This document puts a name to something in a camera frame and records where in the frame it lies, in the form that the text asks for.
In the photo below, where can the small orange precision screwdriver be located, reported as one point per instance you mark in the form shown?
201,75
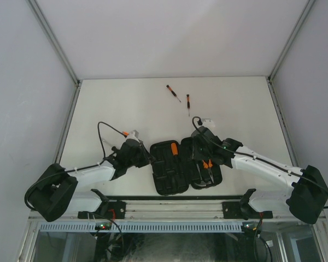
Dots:
173,93

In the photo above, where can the black plastic tool case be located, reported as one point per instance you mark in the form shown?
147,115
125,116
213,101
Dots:
175,175

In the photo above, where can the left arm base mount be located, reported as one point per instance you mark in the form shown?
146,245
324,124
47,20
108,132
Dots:
110,209

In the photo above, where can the blue slotted cable duct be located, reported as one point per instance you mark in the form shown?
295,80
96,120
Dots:
142,227

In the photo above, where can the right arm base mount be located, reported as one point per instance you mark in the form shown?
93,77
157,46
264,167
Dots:
242,210

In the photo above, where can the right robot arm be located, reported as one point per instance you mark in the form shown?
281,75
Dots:
302,192

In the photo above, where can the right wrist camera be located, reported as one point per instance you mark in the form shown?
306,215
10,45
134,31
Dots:
208,123

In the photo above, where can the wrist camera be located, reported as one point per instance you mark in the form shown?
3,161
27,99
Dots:
133,135
208,123

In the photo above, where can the orange handled needle-nose pliers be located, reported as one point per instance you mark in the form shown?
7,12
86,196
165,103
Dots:
208,165

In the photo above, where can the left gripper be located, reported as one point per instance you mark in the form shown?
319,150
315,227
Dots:
147,158

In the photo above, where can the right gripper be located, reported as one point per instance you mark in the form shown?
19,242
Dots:
197,155

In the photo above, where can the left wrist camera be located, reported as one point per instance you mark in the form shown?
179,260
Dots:
133,135

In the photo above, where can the aluminium frame rail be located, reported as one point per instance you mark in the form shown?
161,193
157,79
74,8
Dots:
166,210

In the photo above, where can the small claw hammer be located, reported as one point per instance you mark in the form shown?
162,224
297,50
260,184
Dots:
202,183

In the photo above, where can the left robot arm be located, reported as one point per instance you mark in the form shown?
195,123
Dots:
57,190

